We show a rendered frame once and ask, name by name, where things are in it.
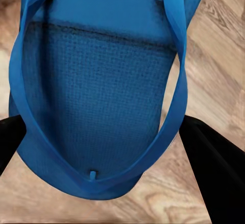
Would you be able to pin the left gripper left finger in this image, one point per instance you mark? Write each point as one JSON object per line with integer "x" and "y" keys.
{"x": 12, "y": 132}

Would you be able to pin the sandal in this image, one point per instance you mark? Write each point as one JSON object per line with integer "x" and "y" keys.
{"x": 88, "y": 78}

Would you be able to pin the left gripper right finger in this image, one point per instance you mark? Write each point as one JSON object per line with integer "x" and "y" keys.
{"x": 219, "y": 168}

